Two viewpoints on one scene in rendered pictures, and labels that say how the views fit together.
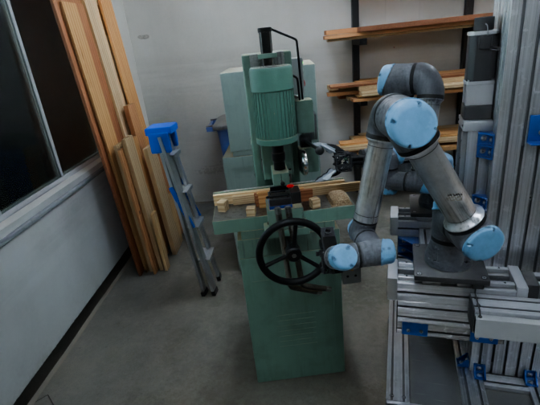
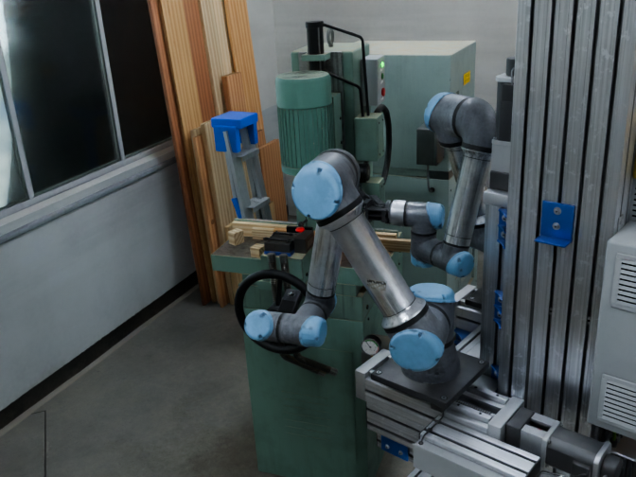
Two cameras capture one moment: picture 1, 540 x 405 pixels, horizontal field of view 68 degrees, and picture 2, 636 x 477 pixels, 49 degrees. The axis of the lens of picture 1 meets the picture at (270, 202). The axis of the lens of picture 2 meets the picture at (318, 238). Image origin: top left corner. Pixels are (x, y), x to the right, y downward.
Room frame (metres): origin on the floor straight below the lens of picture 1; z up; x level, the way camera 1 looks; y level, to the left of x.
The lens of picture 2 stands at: (-0.35, -0.91, 1.82)
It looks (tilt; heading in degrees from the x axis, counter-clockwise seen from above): 22 degrees down; 22
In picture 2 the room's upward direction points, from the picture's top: 3 degrees counter-clockwise
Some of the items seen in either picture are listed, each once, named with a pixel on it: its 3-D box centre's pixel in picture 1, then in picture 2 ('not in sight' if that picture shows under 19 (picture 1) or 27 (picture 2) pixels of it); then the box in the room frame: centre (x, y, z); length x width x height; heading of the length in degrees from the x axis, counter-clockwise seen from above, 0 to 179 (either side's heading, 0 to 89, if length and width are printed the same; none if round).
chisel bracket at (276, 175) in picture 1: (280, 177); (313, 215); (1.71, -0.06, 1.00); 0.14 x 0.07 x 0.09; 2
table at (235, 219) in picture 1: (283, 214); (299, 263); (1.58, -0.05, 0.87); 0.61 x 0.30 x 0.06; 92
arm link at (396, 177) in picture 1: (391, 180); (427, 248); (1.51, -0.50, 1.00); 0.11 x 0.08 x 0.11; 53
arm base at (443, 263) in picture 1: (448, 247); (430, 350); (1.17, -0.58, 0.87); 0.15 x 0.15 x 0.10
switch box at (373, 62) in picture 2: (296, 75); (373, 79); (2.01, -0.19, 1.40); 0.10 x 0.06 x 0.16; 2
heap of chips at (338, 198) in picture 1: (338, 195); not in sight; (1.61, -0.30, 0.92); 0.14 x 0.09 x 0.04; 2
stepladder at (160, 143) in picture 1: (186, 212); (256, 234); (2.44, 0.55, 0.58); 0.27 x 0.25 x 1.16; 85
